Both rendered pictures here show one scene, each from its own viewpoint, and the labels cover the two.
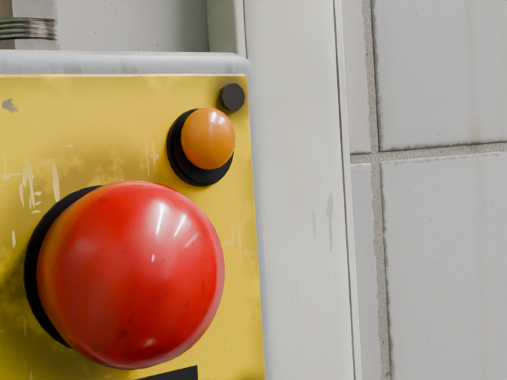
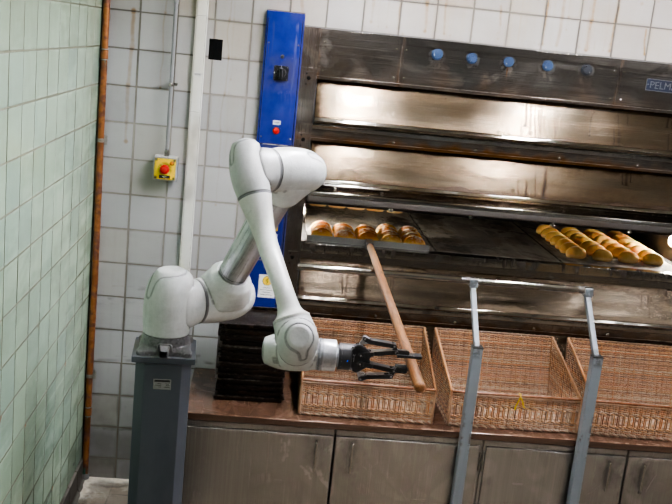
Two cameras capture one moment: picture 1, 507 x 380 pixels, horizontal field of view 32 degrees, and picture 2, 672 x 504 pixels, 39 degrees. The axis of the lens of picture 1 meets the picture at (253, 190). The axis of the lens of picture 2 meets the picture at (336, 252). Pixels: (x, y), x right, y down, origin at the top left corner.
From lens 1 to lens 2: 393 cm
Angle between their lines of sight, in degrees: 33
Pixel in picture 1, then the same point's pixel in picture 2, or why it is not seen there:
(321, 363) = (191, 181)
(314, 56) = (194, 156)
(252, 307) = (174, 173)
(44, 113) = (162, 160)
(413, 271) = (207, 177)
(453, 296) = (213, 181)
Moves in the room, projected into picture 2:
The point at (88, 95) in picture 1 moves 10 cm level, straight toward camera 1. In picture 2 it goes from (165, 159) to (151, 161)
